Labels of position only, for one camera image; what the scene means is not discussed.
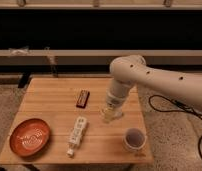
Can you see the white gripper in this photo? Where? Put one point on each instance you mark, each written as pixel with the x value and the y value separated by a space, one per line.
pixel 114 104

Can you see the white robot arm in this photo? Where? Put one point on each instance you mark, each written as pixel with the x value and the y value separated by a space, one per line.
pixel 128 71

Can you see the dark red chocolate bar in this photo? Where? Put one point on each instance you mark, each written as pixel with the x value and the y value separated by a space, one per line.
pixel 82 99

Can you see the white power strip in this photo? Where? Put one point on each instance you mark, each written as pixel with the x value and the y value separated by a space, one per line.
pixel 77 135

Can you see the wooden table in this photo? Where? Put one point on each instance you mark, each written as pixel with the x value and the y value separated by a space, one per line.
pixel 54 101

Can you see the orange patterned bowl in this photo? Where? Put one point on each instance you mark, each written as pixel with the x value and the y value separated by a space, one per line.
pixel 29 137

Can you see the grey horizontal rail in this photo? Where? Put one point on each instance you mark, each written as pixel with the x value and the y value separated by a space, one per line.
pixel 98 57

